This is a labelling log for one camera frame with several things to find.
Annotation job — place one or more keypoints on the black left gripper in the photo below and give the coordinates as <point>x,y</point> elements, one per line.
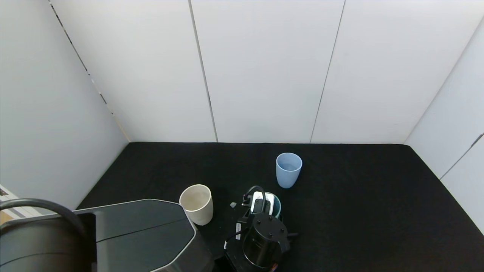
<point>264,238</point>

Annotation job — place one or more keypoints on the light blue plastic cup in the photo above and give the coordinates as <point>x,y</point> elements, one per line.
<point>288,173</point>

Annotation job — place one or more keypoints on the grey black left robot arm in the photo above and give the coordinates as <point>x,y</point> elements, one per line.
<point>143,234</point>

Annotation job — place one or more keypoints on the cream plastic cup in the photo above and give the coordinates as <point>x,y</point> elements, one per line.
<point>196,206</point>

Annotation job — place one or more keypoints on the white baseboard strip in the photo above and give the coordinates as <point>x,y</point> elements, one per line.
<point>9,198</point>

